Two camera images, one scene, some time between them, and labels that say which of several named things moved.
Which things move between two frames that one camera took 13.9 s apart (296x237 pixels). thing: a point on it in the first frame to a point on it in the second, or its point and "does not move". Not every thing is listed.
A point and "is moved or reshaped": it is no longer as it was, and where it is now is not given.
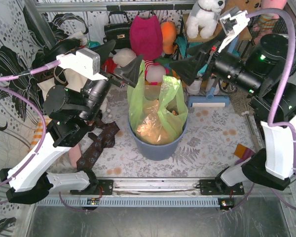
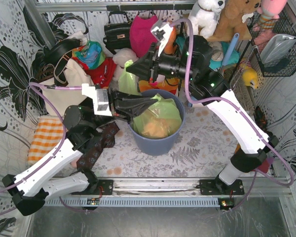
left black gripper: x=111 y=79 to x=113 y=103
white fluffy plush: x=123 y=56 does not move
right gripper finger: x=203 y=48 to x=141 y=67
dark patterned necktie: x=106 y=139 does not move
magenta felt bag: x=146 y=37 does not move
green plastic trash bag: x=158 y=113 is moved or reshaped
